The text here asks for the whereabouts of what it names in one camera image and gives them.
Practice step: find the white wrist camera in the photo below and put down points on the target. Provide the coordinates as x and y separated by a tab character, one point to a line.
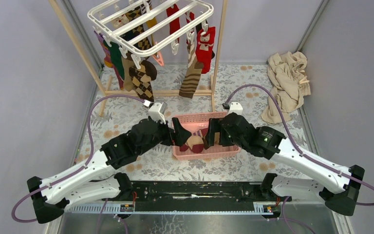
233	107
156	110

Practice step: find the red bear sock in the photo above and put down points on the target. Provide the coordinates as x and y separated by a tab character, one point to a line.
204	50

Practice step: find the navy bear sock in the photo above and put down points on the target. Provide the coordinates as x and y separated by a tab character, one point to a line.
126	18

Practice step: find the tan plain sock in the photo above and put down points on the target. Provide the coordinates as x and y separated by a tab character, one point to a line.
127	64

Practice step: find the green sock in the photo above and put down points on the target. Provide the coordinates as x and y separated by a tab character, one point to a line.
116	59

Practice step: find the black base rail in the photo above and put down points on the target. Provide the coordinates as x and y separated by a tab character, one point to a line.
189	196

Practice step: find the purple orange striped sock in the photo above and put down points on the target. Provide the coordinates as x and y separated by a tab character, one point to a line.
107	58

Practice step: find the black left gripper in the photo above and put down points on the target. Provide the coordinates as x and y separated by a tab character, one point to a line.
179	136

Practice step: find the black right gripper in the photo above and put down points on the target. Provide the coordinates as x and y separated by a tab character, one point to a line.
214	126

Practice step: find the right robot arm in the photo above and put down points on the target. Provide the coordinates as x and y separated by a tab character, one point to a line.
336	186

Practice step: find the brown striped sock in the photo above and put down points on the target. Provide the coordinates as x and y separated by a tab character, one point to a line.
193	74

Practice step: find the wooden hanger stand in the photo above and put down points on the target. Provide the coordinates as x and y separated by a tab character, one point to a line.
73	26

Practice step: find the dark argyle sock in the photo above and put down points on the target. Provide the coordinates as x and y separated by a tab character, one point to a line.
145	43

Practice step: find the floral table mat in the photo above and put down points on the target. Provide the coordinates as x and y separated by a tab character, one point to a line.
246	81

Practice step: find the plain brown sock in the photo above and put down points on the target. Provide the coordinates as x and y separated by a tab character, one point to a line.
216	137

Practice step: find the beige crumpled cloth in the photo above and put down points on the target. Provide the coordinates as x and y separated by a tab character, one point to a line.
289	79

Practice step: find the pink plastic basket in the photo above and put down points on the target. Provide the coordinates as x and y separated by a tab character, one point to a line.
197	125

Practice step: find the red hanging sock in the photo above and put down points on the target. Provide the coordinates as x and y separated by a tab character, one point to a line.
173	26

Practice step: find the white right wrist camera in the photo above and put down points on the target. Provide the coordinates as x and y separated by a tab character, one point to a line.
233	107

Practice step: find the brown argyle sock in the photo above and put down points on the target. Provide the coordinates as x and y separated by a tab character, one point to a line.
142	78

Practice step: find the beige purple striped sock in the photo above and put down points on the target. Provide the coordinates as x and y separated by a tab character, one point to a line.
197	142

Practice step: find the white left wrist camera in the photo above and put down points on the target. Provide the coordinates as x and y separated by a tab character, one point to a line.
156	110

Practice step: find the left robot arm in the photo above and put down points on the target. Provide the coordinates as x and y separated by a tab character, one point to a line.
76	185

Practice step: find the white plastic sock hanger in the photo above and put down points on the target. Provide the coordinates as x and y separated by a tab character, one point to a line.
192	14

